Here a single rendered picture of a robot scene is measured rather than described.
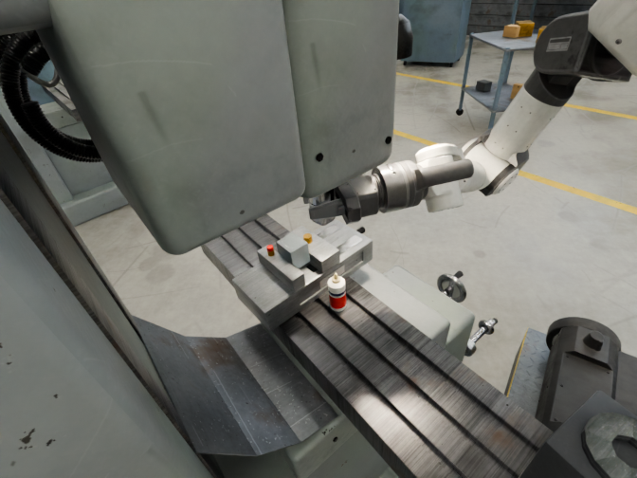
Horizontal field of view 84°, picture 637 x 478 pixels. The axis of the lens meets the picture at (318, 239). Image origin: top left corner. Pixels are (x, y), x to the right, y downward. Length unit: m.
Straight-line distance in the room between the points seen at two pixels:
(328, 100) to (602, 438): 0.51
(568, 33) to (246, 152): 0.63
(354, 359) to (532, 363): 0.86
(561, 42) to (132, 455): 0.86
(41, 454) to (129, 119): 0.25
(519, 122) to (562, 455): 0.62
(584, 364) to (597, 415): 0.75
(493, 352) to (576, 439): 1.44
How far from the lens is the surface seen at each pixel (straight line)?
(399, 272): 1.25
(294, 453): 0.81
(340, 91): 0.47
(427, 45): 6.71
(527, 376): 1.48
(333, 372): 0.78
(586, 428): 0.58
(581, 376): 1.31
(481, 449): 0.76
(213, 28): 0.35
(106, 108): 0.34
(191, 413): 0.64
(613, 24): 0.71
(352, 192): 0.62
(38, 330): 0.27
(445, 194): 0.69
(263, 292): 0.84
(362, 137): 0.52
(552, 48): 0.85
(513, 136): 0.90
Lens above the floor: 1.58
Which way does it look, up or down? 38 degrees down
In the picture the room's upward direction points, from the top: 7 degrees counter-clockwise
